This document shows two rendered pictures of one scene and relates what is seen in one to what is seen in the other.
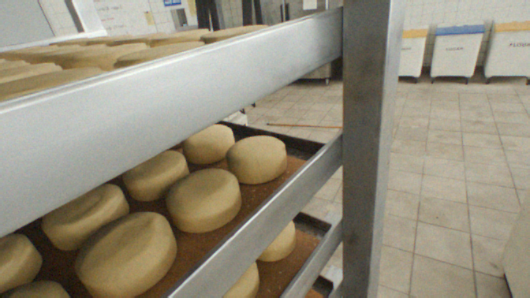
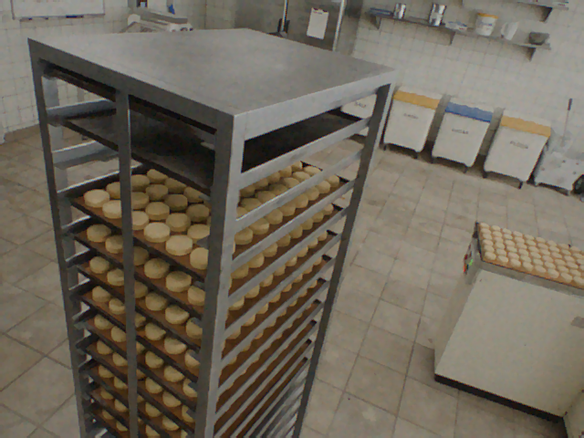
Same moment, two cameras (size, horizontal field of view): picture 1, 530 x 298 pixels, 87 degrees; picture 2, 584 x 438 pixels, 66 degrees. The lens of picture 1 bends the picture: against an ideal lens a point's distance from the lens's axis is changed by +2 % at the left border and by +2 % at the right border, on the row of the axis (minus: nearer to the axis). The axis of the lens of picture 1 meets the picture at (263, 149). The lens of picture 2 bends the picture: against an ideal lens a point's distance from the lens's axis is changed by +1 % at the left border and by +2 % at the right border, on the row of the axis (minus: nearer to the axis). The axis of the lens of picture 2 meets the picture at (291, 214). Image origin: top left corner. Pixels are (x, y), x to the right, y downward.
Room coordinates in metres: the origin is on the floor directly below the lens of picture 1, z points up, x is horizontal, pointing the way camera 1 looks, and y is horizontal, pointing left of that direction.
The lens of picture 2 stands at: (-0.86, 0.39, 2.02)
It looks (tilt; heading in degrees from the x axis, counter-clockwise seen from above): 30 degrees down; 345
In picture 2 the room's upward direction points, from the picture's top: 10 degrees clockwise
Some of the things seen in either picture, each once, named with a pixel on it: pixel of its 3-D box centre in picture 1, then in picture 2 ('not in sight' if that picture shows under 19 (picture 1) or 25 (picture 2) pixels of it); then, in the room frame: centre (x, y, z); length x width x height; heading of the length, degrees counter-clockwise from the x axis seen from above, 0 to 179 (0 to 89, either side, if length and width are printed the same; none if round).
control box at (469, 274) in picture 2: not in sight; (471, 261); (0.82, -1.10, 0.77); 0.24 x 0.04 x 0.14; 152
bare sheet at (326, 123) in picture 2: not in sight; (234, 120); (0.12, 0.30, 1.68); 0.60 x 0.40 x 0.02; 137
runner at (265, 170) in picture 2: not in sight; (308, 145); (-0.01, 0.15, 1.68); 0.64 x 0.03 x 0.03; 137
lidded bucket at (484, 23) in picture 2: not in sight; (484, 24); (4.32, -2.97, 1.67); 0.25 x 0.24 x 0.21; 56
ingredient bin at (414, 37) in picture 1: (404, 54); (410, 121); (4.42, -2.46, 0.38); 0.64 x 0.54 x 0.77; 147
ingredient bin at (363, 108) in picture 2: not in sight; (363, 109); (4.78, -1.92, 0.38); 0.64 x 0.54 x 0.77; 149
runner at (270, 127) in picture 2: not in sight; (316, 104); (-0.01, 0.15, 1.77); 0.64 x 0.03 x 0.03; 137
